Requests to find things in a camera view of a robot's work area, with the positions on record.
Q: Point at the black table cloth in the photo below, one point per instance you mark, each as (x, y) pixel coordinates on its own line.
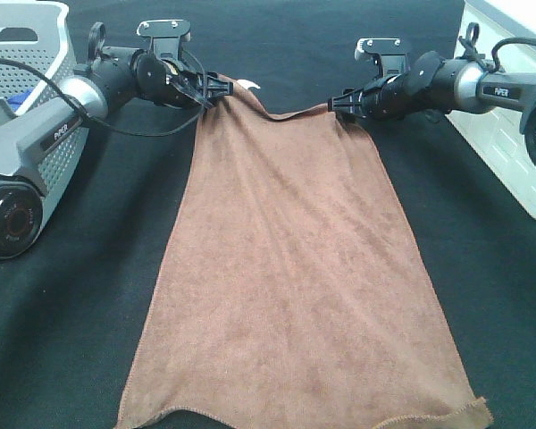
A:
(73, 306)

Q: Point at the white plastic storage bin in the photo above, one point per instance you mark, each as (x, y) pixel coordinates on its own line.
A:
(495, 136)

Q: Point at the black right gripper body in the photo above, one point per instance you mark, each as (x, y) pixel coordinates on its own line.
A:
(358, 103)

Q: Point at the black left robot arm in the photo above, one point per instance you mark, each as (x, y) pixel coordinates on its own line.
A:
(110, 78)

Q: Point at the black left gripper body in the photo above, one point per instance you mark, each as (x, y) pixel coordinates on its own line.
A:
(186, 89)

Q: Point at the brown towel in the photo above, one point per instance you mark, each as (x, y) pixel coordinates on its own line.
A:
(292, 293)

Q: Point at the blue cloth in basket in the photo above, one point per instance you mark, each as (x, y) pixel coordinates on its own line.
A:
(19, 102)

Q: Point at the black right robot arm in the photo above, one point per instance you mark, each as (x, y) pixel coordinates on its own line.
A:
(473, 83)

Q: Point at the grey perforated laundry basket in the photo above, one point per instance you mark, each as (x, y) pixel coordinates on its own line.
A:
(35, 33)

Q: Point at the white towel label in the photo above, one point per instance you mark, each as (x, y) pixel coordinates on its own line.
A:
(248, 84)

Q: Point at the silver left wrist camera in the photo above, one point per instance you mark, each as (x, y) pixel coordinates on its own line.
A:
(165, 29)

